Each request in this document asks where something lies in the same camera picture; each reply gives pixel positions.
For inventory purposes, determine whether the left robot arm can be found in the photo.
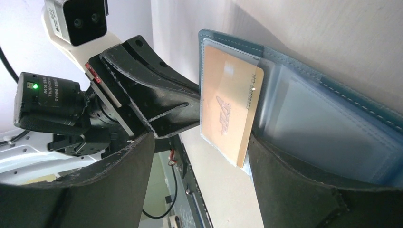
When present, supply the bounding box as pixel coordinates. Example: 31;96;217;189
0;36;200;185

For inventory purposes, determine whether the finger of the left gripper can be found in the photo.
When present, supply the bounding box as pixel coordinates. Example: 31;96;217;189
100;44;200;139
122;35;199;93

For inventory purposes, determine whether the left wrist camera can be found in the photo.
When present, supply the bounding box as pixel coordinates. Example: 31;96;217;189
41;0;121;72

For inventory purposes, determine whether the blue leather card holder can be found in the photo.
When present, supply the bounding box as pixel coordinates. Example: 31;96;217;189
198;29;403;187

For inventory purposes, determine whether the gold credit card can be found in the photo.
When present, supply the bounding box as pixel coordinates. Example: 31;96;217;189
200;44;264;168

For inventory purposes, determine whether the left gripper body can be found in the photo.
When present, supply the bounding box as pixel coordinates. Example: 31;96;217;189
47;57;148;157

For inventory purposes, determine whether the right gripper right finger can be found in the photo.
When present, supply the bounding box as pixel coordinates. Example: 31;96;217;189
248;135;403;228

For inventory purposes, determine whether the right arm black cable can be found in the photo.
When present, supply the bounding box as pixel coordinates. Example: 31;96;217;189
142;163;179;220

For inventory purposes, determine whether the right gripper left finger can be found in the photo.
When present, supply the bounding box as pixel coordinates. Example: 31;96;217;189
0;133;155;228

